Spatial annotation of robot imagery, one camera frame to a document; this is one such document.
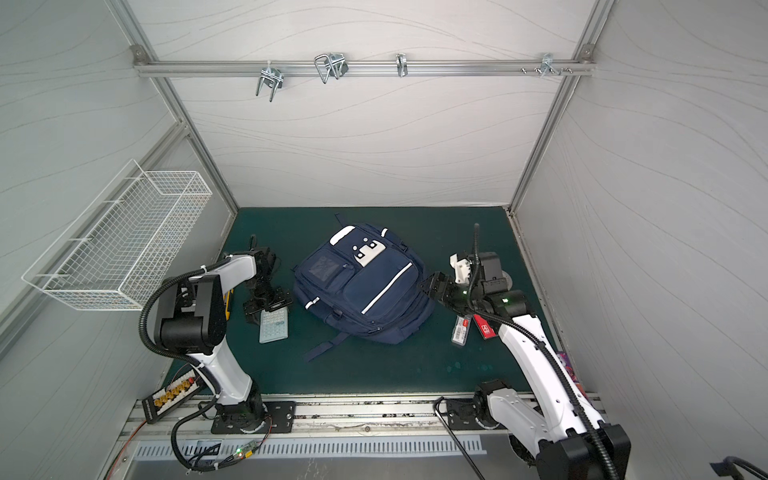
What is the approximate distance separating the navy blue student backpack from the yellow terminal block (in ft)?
1.02

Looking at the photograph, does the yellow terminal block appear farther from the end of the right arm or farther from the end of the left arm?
the end of the right arm

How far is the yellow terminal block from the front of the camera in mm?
747

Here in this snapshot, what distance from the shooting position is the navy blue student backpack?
33.7 inches

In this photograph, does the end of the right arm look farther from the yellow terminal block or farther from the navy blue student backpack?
the yellow terminal block
